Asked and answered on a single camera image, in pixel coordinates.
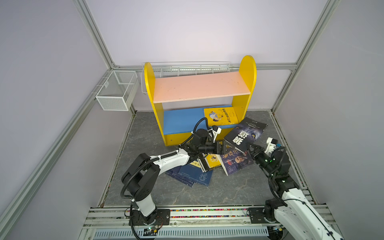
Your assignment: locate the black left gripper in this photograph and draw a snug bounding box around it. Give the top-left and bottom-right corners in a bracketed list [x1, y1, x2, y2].
[198, 141, 235, 156]

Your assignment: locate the black wolf cover book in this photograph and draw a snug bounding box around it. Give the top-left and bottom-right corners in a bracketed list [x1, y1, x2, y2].
[224, 117, 268, 153]

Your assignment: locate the yellow cartoon cover book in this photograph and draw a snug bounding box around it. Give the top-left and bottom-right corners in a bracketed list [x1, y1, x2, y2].
[204, 107, 239, 126]

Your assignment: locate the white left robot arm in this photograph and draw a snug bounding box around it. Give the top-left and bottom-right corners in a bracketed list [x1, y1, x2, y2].
[120, 126, 227, 223]

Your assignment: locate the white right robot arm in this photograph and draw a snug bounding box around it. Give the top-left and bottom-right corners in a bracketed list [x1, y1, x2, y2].
[247, 144, 344, 240]

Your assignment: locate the purple portrait cover book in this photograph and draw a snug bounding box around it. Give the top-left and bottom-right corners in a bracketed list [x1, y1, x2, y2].
[219, 150, 255, 176]

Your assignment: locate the top dark blue booklet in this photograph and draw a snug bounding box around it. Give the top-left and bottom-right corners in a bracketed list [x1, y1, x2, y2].
[179, 165, 213, 187]

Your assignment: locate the dark blue booklet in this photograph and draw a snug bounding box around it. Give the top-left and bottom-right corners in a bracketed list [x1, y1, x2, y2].
[165, 167, 195, 187]
[179, 165, 213, 187]

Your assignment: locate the lower dark blue booklet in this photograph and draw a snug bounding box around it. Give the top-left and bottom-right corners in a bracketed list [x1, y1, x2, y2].
[165, 167, 195, 187]

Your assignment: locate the green circuit board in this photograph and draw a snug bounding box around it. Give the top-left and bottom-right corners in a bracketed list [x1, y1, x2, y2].
[143, 228, 158, 237]

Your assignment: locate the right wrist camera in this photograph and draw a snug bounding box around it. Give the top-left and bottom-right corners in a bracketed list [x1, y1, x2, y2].
[265, 138, 278, 155]

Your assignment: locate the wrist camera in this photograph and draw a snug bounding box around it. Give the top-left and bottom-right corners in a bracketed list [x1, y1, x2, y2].
[265, 138, 278, 155]
[210, 126, 222, 142]

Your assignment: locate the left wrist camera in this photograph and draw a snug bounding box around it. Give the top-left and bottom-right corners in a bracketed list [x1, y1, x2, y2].
[210, 126, 222, 142]

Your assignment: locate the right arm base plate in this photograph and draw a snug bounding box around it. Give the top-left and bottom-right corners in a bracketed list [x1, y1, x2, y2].
[246, 206, 274, 224]

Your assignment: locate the white slotted cable duct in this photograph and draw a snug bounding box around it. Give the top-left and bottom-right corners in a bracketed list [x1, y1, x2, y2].
[93, 226, 269, 240]

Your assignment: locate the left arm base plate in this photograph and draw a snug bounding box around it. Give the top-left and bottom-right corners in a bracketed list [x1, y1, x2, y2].
[130, 209, 171, 226]

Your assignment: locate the white wire rack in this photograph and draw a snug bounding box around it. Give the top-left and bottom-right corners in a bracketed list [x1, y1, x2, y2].
[151, 62, 231, 78]

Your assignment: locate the white mesh wire basket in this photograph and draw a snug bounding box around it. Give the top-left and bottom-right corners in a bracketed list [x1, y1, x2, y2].
[96, 71, 140, 112]

